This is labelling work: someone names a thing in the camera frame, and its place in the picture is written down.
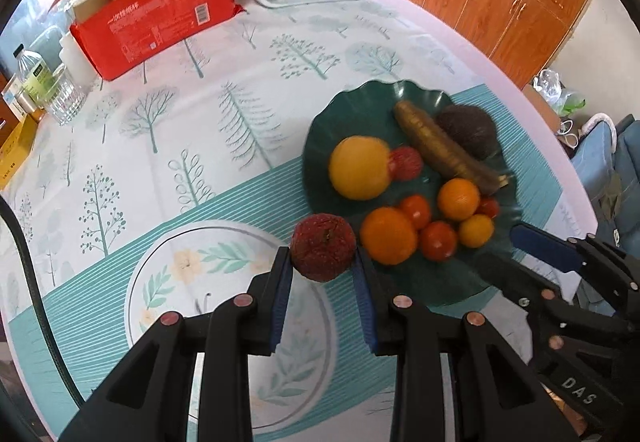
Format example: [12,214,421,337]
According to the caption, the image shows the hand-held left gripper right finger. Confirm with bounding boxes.
[352,249,566,442]

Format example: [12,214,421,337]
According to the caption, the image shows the dark avocado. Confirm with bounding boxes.
[434,104,498,161]

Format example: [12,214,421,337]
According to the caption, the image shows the large yellow citrus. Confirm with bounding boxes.
[328,136,392,201]

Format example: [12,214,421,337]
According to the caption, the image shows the medium orange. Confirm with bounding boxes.
[437,178,481,221]

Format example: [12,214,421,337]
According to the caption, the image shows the large orange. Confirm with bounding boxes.
[360,207,418,266]

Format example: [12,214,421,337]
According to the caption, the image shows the dark green wavy plate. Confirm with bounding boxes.
[302,79,523,307]

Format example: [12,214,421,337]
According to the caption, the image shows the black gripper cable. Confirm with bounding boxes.
[0,194,86,408]

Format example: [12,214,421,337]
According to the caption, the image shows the small yellow citrus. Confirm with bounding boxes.
[458,214,495,249]

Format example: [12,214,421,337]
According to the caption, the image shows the clear plastic bag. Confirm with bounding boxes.
[532,69,586,117]

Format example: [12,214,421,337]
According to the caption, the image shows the white floral plate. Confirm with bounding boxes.
[124,220,335,430]

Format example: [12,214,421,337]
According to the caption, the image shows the brown overripe banana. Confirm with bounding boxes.
[394,100,512,195]

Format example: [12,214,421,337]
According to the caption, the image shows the red gift box of jars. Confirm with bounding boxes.
[50,0,246,82]

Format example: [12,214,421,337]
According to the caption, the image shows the red lychee fruit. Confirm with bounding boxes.
[291,214,357,283]

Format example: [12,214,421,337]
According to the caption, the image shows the blue fabric chair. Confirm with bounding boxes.
[572,117,640,247]

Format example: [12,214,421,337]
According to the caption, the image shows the clear plastic bottle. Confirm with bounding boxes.
[12,45,56,107]

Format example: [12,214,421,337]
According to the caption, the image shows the ribbed glass tumbler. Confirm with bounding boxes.
[42,63,87,126]

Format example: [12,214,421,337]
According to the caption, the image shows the yellow cardboard box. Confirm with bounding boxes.
[0,114,40,190]

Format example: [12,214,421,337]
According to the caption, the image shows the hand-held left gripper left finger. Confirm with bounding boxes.
[57,247,294,442]

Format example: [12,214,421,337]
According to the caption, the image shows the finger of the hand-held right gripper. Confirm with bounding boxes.
[511,223,640,317]
[482,262,636,338]

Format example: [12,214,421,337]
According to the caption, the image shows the white plastic container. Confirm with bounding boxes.
[59,30,97,85]

